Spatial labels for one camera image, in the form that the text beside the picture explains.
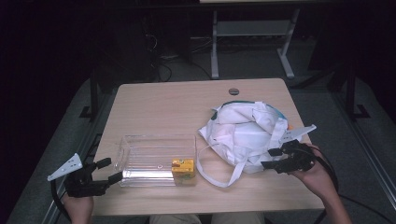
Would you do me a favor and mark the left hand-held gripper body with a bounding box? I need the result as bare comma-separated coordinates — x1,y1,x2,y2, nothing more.
47,152,110,199

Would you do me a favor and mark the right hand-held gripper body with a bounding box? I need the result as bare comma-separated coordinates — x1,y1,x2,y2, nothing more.
274,124,318,175

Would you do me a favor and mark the white cloth tote bag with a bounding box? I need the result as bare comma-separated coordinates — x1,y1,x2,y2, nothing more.
195,100,295,189

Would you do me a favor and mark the clear plastic container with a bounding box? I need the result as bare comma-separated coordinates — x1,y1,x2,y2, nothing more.
113,133,198,189

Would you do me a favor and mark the yellow juice box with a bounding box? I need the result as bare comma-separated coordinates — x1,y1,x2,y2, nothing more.
171,158,197,182

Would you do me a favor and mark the person's left hand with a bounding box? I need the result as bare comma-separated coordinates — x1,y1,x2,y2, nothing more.
61,191,95,224

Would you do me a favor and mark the person's right hand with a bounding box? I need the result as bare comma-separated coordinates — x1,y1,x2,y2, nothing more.
289,143,336,200

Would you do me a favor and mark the black metal stand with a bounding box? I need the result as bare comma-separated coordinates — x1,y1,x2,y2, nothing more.
78,66,101,122
344,62,372,120

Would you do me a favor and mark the metal frame rail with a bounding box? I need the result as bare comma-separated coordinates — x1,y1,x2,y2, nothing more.
40,92,120,224
330,90,396,213

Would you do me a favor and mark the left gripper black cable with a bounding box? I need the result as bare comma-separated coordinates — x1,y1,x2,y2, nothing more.
50,179,72,223

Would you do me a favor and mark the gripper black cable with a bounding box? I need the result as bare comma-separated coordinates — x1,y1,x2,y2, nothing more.
50,179,72,223
309,145,396,224

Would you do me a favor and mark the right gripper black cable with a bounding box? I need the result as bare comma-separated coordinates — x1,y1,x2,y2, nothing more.
309,145,396,224

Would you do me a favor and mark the black floor cable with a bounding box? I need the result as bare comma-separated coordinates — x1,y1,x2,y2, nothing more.
157,60,174,82

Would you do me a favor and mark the white desk frame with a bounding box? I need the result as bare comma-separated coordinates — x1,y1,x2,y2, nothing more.
199,0,303,80

